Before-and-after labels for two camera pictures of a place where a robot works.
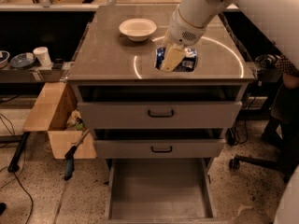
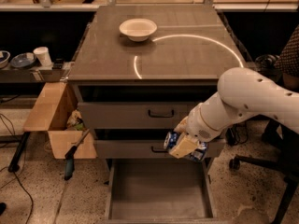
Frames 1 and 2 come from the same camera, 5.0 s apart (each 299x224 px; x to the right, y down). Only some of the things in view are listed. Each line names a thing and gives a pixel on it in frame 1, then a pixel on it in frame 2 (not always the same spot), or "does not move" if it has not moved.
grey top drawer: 159,106 does not move
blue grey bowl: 22,60 does not move
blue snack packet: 189,63 -> 170,141
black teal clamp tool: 69,158 does not move
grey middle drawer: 160,144 does not move
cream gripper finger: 174,54 -> 183,147
